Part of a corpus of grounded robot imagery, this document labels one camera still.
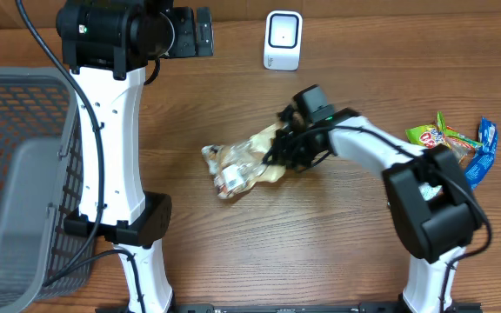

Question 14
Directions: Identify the beige cookie snack bag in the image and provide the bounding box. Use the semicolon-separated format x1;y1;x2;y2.
201;122;285;199

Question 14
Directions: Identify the green Haribo candy bag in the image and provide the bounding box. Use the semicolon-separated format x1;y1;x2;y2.
405;111;483;163

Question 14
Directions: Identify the blue snack wrapper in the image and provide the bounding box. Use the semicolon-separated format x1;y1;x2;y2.
464;117;499;190

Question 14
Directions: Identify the teal white snack packet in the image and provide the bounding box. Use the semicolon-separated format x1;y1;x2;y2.
419;183;442;201

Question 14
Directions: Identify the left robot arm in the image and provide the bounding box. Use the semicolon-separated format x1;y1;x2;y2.
56;1;214;312

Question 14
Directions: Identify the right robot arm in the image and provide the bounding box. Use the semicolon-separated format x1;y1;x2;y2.
263;84;493;312

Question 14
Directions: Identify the white barcode scanner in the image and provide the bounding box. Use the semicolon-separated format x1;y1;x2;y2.
264;10;303;71

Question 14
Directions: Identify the grey plastic shopping basket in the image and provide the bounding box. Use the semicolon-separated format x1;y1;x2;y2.
0;67;94;312

